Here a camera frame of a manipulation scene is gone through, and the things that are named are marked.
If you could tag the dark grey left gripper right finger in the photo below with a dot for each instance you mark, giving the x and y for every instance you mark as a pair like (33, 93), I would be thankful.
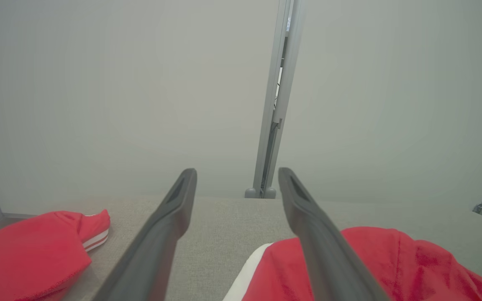
(329, 259)

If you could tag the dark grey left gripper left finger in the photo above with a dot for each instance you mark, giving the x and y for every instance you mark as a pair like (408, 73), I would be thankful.
(157, 251)

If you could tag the red garment with white stripes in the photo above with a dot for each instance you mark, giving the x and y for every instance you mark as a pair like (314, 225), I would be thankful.
(23, 251)

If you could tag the grey metal double frame post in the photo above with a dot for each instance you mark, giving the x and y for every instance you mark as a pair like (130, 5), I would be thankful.
(265, 146)

